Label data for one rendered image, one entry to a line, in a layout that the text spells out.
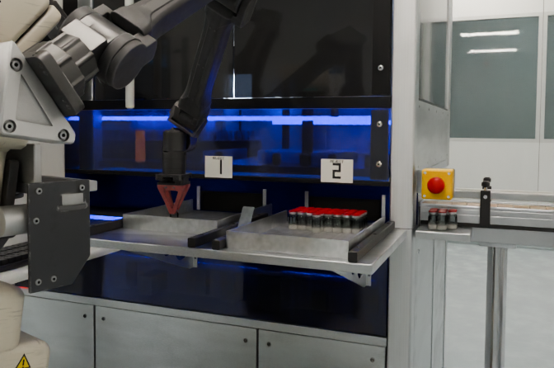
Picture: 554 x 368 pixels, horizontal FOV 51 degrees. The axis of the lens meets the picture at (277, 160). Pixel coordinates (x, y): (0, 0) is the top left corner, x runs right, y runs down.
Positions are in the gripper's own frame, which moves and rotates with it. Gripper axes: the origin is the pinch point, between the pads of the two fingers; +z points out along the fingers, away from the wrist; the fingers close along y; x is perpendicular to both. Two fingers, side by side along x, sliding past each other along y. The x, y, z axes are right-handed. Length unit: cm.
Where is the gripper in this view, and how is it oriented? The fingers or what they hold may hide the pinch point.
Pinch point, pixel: (173, 209)
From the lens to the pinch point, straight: 146.8
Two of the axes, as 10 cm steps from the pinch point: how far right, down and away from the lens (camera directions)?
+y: 1.2, -0.4, 9.9
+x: -9.9, -0.3, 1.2
